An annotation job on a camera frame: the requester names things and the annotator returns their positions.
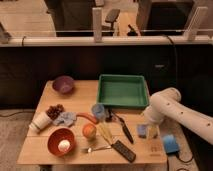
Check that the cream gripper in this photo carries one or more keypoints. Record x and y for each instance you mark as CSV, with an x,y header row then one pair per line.
x,y
152,131

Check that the blue sponge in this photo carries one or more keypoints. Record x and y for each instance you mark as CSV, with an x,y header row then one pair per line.
x,y
142,130

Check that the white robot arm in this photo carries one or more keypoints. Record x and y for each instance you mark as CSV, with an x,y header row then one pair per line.
x,y
167,103

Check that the green plastic tray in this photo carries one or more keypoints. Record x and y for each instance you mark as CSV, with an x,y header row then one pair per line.
x,y
122,91

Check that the blue box on floor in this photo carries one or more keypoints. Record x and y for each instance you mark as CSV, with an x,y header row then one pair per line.
x,y
170,144

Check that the black remote control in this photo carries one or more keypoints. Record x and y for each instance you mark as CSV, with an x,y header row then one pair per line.
x,y
129,155

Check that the small blue cup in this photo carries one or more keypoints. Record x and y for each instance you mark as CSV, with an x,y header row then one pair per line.
x,y
98,111

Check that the orange fruit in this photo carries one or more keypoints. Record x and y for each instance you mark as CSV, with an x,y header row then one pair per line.
x,y
89,131

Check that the orange carrot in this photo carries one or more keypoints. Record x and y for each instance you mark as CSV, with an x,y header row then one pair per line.
x,y
88,117

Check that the silver fork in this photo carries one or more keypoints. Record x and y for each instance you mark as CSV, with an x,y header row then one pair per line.
x,y
91,149

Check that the wooden table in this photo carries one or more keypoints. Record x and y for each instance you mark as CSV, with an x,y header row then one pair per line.
x,y
35,151

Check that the blue crumpled cloth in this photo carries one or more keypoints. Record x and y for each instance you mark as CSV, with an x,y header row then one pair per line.
x,y
65,119

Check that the white egg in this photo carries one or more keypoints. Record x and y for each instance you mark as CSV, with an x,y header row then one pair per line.
x,y
64,145

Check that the red bowl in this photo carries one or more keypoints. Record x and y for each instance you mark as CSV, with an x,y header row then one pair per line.
x,y
56,137

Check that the purple bowl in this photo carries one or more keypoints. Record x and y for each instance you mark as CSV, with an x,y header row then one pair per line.
x,y
63,84

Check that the bunch of dark grapes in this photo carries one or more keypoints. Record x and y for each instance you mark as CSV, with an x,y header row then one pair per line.
x,y
54,111

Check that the white paper cup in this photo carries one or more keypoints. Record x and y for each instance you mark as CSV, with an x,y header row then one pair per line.
x,y
41,121

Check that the black handled knife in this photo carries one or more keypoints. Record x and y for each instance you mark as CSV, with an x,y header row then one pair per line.
x,y
124,128

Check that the white horizontal rail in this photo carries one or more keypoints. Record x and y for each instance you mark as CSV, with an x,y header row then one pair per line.
x,y
105,41

